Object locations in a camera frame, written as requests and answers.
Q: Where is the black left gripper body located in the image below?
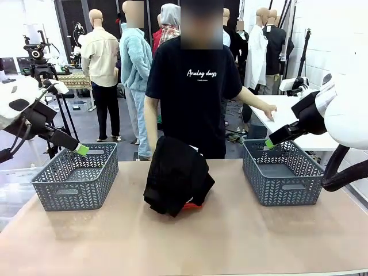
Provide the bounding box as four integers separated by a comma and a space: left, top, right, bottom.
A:
27, 105, 58, 136

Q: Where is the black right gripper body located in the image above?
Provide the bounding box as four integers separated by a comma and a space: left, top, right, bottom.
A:
291, 91, 328, 135

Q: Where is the black garment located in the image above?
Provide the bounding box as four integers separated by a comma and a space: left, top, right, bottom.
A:
143, 135, 216, 219

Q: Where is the red printed t-shirt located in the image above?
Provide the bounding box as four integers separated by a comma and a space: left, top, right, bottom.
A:
181, 202, 204, 211

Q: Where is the person's left forearm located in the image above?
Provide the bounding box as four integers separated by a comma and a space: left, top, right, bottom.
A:
229, 86, 267, 114

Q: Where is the person's right forearm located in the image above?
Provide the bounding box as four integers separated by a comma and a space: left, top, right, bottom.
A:
143, 95, 160, 136

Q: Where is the person's left hand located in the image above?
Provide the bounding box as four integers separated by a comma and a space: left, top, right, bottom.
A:
262, 103, 278, 121

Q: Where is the person's right hand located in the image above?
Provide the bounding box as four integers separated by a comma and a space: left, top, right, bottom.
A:
147, 133, 159, 156

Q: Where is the white work table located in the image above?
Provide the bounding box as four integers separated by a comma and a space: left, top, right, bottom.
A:
249, 94, 340, 152

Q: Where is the patterned tablecloth table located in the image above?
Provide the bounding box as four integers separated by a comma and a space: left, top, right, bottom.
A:
53, 72, 93, 91

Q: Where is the grey plastic lattice basket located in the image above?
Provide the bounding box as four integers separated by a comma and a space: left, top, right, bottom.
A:
30, 141, 120, 212
242, 139, 325, 207

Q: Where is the dark computer monitor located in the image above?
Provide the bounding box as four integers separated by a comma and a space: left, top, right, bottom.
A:
16, 56, 32, 76
0, 56, 18, 76

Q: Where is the black light stand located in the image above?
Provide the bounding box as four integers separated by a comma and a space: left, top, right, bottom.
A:
297, 28, 313, 80

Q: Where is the black shirt mannequin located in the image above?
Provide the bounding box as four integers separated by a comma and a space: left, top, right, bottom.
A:
263, 8, 296, 95

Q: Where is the white shirt mannequin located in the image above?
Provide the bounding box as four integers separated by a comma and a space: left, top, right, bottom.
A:
244, 7, 270, 95

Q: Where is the cream jacket mannequin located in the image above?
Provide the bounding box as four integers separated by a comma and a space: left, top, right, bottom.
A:
80, 8, 121, 143

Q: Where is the person in black t-shirt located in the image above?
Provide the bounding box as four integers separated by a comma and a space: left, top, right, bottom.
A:
145, 0, 244, 160

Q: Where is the light blue fleece mannequin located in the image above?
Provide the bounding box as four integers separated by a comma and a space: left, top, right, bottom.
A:
118, 0, 155, 161

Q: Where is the blue shirt mannequin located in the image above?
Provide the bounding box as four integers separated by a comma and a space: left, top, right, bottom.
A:
223, 7, 232, 48

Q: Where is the red jacket mannequin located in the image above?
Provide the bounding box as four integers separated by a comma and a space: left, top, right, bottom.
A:
151, 13, 162, 55

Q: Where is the plaid hoodie mannequin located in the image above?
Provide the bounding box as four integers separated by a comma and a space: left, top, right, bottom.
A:
152, 2, 182, 57

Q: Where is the black camera tripod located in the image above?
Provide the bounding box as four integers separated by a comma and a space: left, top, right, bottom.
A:
28, 63, 81, 159

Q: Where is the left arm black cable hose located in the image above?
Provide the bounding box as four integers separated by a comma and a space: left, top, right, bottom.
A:
0, 83, 58, 165

